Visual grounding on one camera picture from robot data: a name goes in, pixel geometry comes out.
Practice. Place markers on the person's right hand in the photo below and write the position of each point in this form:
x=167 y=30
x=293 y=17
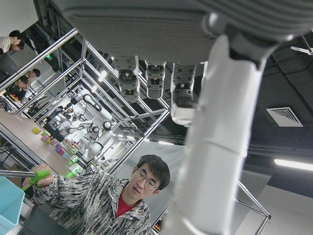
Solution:
x=46 y=181

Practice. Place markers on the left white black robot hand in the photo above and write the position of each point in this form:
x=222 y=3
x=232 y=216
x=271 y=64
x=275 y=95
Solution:
x=146 y=31

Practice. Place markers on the green silver reacher grabber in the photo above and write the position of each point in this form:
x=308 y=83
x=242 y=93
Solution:
x=40 y=175

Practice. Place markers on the white humanoid robot raised arm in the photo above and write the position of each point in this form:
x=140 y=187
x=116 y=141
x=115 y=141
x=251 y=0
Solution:
x=89 y=100

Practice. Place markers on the purple cube block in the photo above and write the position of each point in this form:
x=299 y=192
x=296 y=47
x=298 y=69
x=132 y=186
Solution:
x=59 y=149

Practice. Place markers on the deep light blue bin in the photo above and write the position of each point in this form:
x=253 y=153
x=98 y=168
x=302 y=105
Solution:
x=9 y=200

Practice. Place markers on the pink cube block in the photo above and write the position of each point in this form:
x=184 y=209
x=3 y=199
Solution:
x=44 y=138

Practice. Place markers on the yellow green cube block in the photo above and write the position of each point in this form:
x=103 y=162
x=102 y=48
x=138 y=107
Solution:
x=36 y=130

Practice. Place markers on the person in patterned jacket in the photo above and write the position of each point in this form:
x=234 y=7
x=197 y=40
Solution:
x=97 y=195

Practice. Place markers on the brown wooden table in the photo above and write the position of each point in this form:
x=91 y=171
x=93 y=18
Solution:
x=19 y=132

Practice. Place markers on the white humanoid robot black head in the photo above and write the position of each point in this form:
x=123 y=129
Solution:
x=101 y=139

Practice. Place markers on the bystander in dark clothes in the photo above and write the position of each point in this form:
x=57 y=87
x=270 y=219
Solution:
x=18 y=89

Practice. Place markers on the bystander in white shirt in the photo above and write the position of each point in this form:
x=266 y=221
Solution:
x=6 y=41

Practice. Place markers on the white ceiling vent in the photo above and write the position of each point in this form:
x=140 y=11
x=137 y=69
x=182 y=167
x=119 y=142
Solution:
x=284 y=116

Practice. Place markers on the ceiling strip light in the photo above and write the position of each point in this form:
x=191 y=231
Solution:
x=293 y=164

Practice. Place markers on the aluminium cage frame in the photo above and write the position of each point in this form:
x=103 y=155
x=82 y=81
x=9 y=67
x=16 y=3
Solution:
x=80 y=73

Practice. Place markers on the aluminium frame beam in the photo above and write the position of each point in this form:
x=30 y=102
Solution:
x=254 y=202

